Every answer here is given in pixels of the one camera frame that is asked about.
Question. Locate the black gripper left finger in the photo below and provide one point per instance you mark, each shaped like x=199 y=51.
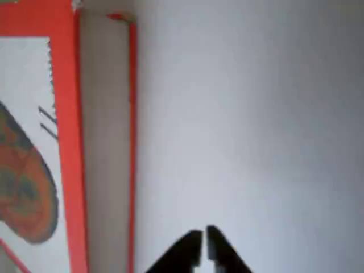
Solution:
x=185 y=250

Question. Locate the red hardcover anatomy textbook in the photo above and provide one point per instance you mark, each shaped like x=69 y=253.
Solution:
x=68 y=113

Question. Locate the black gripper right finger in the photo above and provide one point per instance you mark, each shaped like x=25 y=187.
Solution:
x=224 y=253

